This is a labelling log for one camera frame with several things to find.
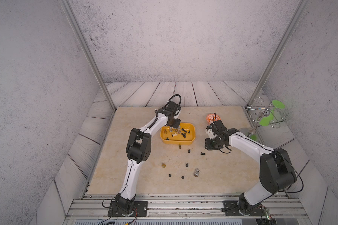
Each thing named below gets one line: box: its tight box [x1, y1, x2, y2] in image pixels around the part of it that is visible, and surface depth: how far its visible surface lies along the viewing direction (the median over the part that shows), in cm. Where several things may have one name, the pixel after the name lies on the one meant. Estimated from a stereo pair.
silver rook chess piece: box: [193, 167, 200, 178], surface depth 87 cm
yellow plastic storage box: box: [160, 122, 196, 145], surface depth 104 cm
